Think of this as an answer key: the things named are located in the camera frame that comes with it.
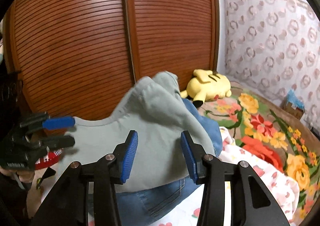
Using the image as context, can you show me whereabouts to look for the grey-green shorts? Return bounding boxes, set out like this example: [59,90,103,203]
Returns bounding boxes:
[57,71,222,192]

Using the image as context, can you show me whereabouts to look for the person's left hand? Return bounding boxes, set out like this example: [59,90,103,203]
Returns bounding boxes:
[0,167,35,184]

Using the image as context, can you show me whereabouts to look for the white strawberry flower bedsheet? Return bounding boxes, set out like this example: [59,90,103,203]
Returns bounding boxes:
[87,125,301,226]

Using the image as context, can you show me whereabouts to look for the blue denim jeans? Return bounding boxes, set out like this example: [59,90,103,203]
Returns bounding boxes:
[117,99,223,225]

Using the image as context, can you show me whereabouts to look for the brown louvered wardrobe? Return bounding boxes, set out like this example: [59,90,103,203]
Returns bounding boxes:
[3,0,219,120]

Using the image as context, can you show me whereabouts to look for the blue cardboard box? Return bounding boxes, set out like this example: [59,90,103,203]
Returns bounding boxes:
[283,89,305,120]

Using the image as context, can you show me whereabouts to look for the yellow Pikachu plush toy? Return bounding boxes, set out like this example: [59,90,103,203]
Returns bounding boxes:
[180,69,232,108]

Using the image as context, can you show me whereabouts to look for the patterned lace curtain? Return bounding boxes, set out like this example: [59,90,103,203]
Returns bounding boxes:
[224,0,319,128]

